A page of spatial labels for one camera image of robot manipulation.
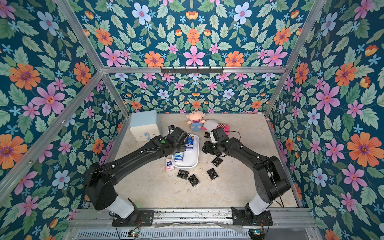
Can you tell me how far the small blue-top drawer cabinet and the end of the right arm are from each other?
1.18ft

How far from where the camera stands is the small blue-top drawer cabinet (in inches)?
37.4

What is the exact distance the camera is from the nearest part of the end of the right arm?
2.06 ft
